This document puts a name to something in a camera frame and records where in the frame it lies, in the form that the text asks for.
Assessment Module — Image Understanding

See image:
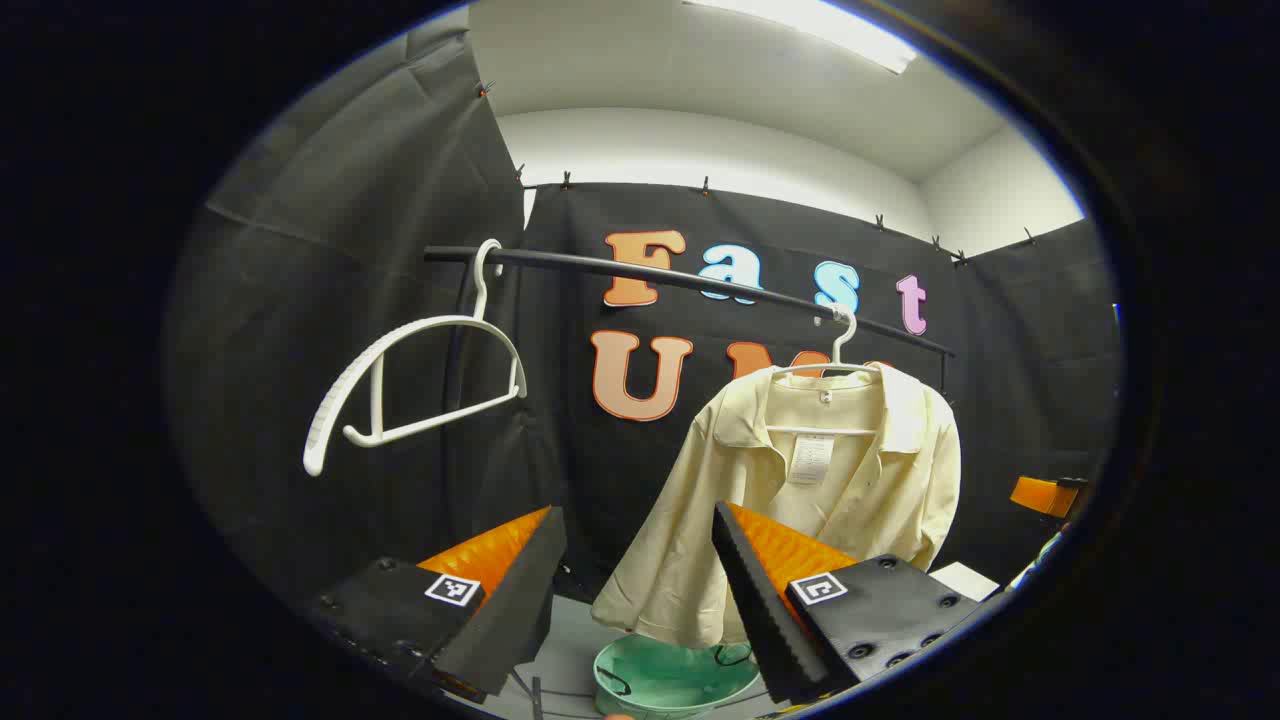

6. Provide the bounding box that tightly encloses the ceiling light panel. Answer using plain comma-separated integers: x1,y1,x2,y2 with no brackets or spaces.
685,0,919,76

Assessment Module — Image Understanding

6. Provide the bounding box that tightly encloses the black clothes rail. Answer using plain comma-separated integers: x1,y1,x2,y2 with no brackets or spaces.
423,245,958,396

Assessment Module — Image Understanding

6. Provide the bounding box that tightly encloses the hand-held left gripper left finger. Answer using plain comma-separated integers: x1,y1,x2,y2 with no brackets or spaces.
305,505,569,701

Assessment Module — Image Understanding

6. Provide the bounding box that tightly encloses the green laundry hamper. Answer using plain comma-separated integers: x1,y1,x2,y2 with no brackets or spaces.
592,632,763,720

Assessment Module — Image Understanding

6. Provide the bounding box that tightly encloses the white plastic hanger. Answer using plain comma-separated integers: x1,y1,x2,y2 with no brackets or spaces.
302,238,529,478
765,303,886,437

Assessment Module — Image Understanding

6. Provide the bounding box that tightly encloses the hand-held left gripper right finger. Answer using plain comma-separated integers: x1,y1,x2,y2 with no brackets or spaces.
712,500,1001,706

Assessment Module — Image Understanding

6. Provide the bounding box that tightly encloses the black backdrop cloth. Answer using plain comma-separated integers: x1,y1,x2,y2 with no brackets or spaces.
165,25,1121,611

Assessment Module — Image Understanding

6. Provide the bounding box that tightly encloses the cream collared shirt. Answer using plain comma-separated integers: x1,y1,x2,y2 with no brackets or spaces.
590,362,963,651

